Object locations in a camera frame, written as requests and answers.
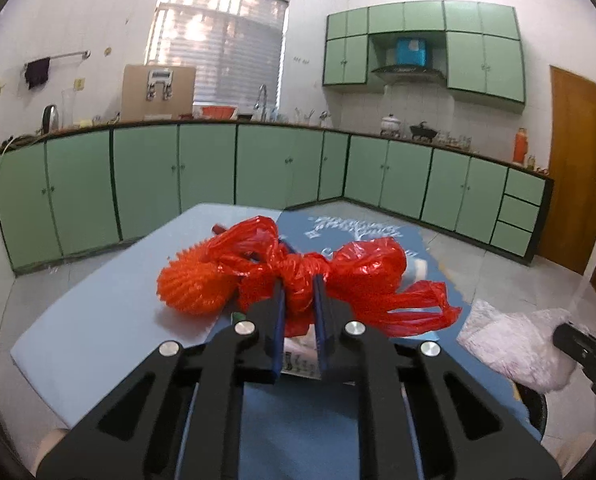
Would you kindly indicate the red plastic bag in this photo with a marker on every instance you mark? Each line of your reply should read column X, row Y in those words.
column 367, row 265

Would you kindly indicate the blue printed tablecloth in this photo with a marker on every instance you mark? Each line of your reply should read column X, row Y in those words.
column 128, row 290

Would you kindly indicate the white plastic bag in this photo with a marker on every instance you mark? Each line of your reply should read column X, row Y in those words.
column 512, row 342

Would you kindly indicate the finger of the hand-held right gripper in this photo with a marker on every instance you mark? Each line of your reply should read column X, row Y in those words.
column 580, row 342

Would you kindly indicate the metal towel rail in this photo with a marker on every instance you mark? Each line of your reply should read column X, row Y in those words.
column 68, row 55

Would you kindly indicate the window blinds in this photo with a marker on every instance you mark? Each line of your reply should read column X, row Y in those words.
column 218, row 45

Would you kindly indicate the black wok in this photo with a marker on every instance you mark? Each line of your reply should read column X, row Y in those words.
column 422, row 131

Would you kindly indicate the red basin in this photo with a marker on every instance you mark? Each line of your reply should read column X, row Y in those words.
column 219, row 111

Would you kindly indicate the dark towel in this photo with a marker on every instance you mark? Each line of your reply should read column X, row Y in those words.
column 38, row 72

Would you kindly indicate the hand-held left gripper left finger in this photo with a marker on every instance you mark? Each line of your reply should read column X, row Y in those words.
column 276, row 332

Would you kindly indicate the green kitchen base cabinets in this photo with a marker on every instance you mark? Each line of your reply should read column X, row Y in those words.
column 203, row 170

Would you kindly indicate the metal kitchen faucet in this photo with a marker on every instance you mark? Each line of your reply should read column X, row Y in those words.
column 262, row 100

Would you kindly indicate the trash bin with black liner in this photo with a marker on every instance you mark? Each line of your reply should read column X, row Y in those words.
column 532, row 410

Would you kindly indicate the row of glass jars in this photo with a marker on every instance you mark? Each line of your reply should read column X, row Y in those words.
column 455, row 141

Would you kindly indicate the white cooking pot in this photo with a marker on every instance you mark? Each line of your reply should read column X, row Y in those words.
column 391, row 125

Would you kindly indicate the range hood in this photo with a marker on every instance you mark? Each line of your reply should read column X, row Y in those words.
column 410, row 60

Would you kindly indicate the orange foam fruit net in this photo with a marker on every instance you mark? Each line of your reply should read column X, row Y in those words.
column 190, row 285

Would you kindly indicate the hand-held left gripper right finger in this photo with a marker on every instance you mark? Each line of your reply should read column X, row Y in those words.
column 321, row 332

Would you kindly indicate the orange thermos flask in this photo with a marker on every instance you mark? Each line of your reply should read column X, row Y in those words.
column 520, row 146

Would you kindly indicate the green wall cabinets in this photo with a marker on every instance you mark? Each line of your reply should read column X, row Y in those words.
column 482, row 55

